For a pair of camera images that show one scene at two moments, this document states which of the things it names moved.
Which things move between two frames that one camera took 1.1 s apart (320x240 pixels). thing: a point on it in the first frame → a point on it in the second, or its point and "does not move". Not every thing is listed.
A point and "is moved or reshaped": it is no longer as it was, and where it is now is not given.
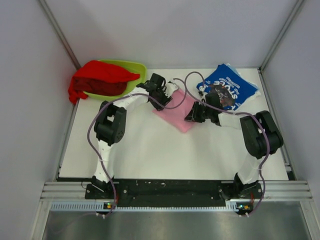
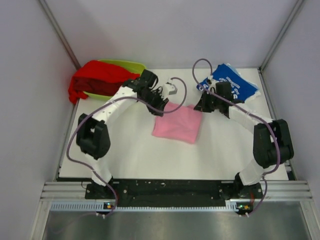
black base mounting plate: [174, 193] does not move
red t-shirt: [94, 77] does not move
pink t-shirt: [176, 116] is moved or reshaped
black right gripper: [193, 115] → [201, 105]
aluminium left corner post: [60, 34] does not move
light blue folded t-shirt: [234, 69] does not move
